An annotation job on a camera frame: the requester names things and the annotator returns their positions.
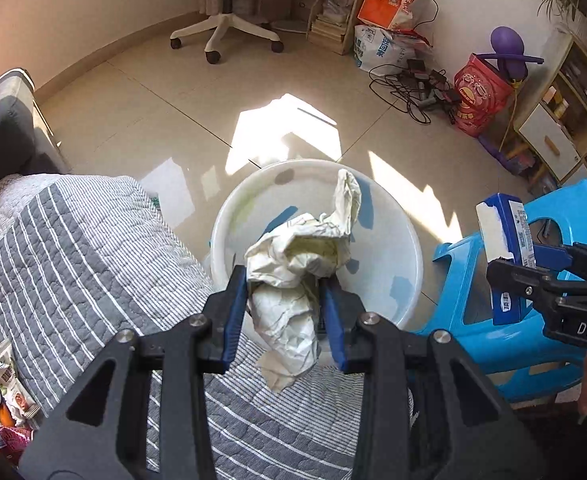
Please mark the red gift bag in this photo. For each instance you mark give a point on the red gift bag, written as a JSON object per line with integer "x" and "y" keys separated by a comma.
{"x": 484, "y": 93}

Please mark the red snack bag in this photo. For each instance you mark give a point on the red snack bag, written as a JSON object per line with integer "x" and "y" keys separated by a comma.
{"x": 14, "y": 441}

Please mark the orange cardboard box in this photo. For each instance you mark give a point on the orange cardboard box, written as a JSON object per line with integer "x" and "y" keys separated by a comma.
{"x": 397, "y": 15}

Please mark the dark grey sofa cushion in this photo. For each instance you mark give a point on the dark grey sofa cushion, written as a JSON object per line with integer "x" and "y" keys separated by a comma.
{"x": 27, "y": 142}

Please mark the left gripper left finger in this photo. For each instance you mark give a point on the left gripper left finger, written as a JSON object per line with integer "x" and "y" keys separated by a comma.
{"x": 139, "y": 410}

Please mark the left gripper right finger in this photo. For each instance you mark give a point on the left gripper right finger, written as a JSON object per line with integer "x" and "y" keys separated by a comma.
{"x": 428, "y": 412}

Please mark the white snack packet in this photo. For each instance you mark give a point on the white snack packet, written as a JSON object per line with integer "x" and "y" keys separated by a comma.
{"x": 15, "y": 395}

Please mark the blue white barcode box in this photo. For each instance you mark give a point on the blue white barcode box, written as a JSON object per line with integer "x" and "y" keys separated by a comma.
{"x": 505, "y": 232}

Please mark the blue plastic stool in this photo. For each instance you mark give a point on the blue plastic stool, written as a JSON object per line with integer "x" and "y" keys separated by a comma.
{"x": 540, "y": 366}

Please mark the grey striped quilted cover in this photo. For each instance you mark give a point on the grey striped quilted cover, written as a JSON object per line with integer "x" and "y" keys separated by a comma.
{"x": 82, "y": 257}

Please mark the white blue plastic bag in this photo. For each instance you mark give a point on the white blue plastic bag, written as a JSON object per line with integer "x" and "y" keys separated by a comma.
{"x": 377, "y": 52}

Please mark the orange peel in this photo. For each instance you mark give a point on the orange peel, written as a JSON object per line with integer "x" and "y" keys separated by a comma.
{"x": 6, "y": 419}

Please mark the white plastic trash bucket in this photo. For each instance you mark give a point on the white plastic trash bucket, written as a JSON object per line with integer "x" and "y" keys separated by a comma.
{"x": 386, "y": 265}

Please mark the purple balloon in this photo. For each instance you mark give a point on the purple balloon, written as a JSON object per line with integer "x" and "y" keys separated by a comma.
{"x": 509, "y": 54}

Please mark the white paper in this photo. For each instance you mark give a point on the white paper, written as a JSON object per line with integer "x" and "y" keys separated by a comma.
{"x": 283, "y": 268}

